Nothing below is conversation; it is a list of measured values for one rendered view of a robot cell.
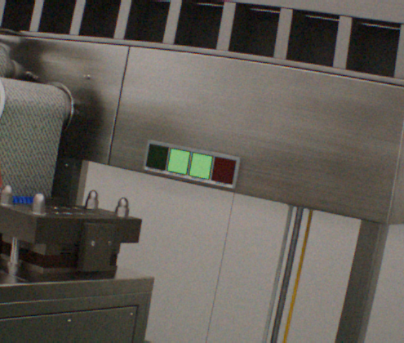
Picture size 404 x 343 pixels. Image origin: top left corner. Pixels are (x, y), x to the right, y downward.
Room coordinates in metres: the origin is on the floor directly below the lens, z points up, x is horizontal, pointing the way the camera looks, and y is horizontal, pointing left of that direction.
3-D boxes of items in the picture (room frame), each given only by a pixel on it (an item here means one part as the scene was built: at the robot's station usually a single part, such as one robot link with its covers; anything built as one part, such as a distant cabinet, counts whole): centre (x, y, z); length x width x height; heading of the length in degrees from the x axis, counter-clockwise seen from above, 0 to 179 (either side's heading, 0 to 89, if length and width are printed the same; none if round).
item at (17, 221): (2.18, 0.28, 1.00); 0.40 x 0.16 x 0.06; 149
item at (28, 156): (2.21, 0.40, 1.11); 0.23 x 0.01 x 0.18; 149
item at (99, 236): (2.15, 0.19, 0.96); 0.10 x 0.03 x 0.11; 149
